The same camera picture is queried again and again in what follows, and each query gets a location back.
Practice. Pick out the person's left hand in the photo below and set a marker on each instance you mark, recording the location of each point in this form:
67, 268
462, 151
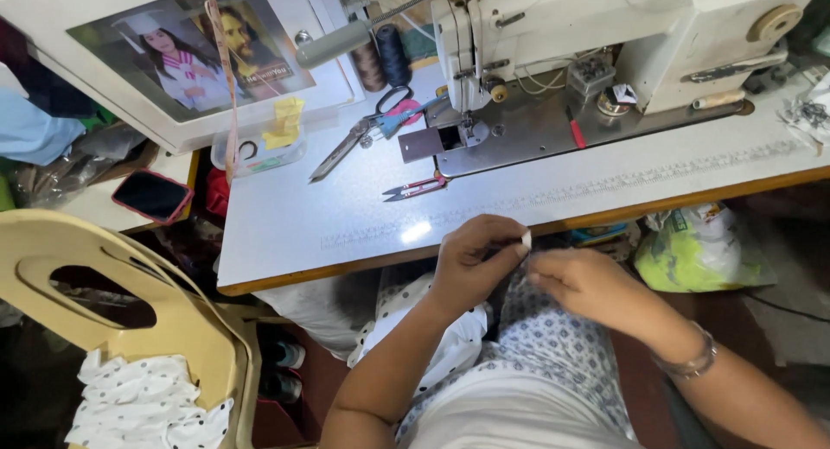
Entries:
470, 264

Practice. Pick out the person's right hand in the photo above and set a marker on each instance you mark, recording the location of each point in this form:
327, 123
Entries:
577, 284

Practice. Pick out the person's right fingers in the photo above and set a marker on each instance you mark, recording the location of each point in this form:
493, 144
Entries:
544, 267

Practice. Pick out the small white fabric piece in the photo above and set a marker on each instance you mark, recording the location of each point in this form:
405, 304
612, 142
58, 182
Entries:
526, 239

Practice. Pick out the blue patterned white fabric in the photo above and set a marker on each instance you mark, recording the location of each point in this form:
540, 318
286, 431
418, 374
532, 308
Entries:
551, 358

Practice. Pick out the white polka dot cloth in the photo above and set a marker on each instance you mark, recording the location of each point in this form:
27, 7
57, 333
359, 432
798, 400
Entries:
441, 335

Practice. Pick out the red seam ripper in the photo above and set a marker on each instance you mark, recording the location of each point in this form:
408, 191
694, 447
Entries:
575, 130

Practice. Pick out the pink thread snips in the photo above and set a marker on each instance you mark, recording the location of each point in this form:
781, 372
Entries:
415, 188

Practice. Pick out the green and white plastic bag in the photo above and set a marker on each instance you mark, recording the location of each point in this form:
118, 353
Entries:
697, 251

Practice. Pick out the small round tin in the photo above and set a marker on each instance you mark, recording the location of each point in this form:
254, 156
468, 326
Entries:
613, 102

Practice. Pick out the white industrial sewing machine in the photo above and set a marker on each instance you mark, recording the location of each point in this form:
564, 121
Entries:
616, 53

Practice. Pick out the large silver tailor scissors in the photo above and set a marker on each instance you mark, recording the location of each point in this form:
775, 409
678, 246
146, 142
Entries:
360, 134

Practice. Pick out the navy thread spool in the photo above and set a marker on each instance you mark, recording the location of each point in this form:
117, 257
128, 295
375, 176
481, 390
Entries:
393, 53

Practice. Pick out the brown thread spool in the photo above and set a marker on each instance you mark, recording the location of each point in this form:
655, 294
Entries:
368, 66

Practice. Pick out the yellow sticky notes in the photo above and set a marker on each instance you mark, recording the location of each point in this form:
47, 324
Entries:
284, 121

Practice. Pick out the clear plastic container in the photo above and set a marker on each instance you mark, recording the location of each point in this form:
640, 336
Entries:
259, 154

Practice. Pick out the measuring tape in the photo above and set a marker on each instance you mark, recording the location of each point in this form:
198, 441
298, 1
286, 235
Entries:
224, 73

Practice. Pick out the phone in pink case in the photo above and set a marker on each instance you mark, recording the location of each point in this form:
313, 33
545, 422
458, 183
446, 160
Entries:
152, 196

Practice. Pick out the framed photo picture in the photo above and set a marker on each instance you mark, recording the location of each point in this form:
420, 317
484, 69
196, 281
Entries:
188, 53

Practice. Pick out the white polka dot fabric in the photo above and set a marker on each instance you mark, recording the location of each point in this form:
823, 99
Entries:
146, 403

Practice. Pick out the beige plastic chair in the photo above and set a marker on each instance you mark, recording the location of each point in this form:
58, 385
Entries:
123, 306

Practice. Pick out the pile of clothes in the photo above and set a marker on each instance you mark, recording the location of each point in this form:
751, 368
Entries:
45, 112

